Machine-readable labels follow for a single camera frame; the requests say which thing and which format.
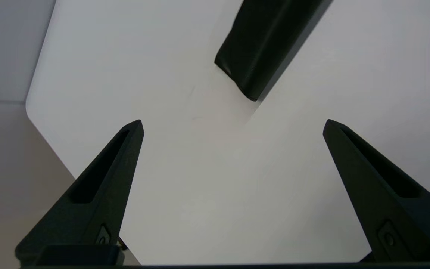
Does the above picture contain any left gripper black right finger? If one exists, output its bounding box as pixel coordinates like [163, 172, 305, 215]
[322, 119, 430, 264]

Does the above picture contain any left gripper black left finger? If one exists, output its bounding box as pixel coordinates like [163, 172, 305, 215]
[15, 120, 144, 266]

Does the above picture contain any black glasses case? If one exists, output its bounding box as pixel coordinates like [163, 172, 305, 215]
[214, 0, 335, 102]

